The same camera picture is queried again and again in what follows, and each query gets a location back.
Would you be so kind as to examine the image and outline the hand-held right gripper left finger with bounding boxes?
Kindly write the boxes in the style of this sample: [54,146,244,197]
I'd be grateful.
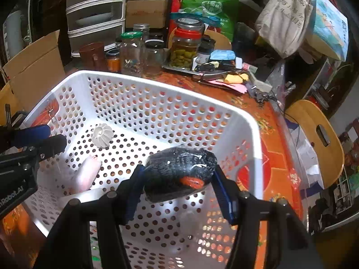
[34,164,146,269]

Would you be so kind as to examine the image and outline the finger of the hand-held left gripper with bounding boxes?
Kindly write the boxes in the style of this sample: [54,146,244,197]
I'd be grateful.
[25,134,68,163]
[13,125,51,148]

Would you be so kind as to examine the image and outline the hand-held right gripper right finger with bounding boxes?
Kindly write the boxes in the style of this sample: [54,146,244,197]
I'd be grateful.
[212,165,323,269]

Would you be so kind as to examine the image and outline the white pink towel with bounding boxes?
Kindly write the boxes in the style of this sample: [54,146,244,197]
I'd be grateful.
[70,155,102,194]

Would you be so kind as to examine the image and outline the white ribbed plastic ball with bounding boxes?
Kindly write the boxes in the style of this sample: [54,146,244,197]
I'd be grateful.
[91,123,113,148]

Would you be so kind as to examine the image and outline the black knitted gloves packet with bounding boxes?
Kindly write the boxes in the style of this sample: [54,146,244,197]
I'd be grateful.
[144,145,218,204]

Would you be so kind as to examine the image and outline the white perforated plastic basket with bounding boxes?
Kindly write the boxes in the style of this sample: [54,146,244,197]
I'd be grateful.
[21,70,264,269]

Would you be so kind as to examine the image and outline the open cardboard box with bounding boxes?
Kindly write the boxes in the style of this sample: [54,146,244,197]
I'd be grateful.
[2,30,66,113]

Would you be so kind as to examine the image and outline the blue cardboard box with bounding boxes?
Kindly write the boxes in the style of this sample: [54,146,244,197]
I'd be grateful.
[287,126,326,202]

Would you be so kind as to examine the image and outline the small orange spice jar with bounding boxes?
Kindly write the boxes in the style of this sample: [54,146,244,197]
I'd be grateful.
[105,49,122,73]

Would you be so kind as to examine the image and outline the dark wardrobe with mirrors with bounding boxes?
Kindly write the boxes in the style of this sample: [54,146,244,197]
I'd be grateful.
[0,0,68,62]

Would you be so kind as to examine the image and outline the pink paper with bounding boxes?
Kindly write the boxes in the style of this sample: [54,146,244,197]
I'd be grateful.
[208,80,248,94]

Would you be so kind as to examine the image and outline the glass jar with green lid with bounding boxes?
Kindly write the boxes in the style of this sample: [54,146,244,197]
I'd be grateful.
[120,31,144,77]

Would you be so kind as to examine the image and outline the yellow cloth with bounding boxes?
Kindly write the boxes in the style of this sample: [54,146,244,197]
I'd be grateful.
[223,73,250,85]

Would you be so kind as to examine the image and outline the metal tray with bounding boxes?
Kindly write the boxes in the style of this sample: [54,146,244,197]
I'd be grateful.
[163,64,203,77]

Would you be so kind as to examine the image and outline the glass jar with black lid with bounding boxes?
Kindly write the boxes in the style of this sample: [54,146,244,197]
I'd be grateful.
[144,40,166,75]

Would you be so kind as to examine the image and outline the grey plastic drawer tower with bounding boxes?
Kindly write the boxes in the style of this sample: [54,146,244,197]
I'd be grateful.
[66,0,128,58]

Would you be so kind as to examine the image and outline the glass jar with silver lid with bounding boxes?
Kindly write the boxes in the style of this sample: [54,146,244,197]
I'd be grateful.
[132,24,150,42]

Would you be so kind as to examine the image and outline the blue sponge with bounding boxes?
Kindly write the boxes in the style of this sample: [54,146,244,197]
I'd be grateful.
[209,50,235,61]

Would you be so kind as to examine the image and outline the pickle jar with red lid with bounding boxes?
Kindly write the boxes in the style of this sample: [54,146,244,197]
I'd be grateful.
[170,18,205,69]

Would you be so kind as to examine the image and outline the wooden chair backrest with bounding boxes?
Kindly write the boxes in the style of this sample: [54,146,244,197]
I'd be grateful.
[202,29,233,51]

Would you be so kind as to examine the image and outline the closed cardboard box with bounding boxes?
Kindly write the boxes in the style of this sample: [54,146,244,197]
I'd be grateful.
[125,0,169,28]

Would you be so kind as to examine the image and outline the canvas tote bag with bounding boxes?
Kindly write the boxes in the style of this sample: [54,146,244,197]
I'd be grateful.
[255,0,313,59]

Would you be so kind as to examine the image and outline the green shopping bag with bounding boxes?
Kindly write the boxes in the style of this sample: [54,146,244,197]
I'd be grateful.
[181,0,239,41]

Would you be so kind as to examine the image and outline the printed paper bag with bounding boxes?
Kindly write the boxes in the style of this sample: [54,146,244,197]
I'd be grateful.
[306,0,350,61]

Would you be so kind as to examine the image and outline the wooden chair with handle hole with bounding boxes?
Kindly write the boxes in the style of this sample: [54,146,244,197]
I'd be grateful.
[0,82,18,124]
[285,99,345,189]

